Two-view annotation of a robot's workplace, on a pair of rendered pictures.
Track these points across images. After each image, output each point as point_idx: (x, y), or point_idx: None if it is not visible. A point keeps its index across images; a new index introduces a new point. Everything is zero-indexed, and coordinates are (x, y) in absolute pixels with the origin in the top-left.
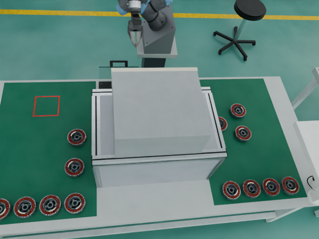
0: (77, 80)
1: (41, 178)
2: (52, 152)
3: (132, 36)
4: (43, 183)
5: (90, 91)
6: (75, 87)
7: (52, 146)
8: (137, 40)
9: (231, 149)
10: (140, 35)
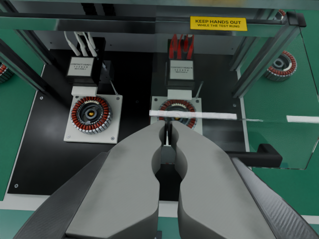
0: (307, 218)
1: (314, 17)
2: (309, 49)
3: (210, 174)
4: (307, 11)
5: (265, 177)
6: (307, 195)
7: (313, 59)
8: (149, 139)
9: (2, 29)
10: (95, 175)
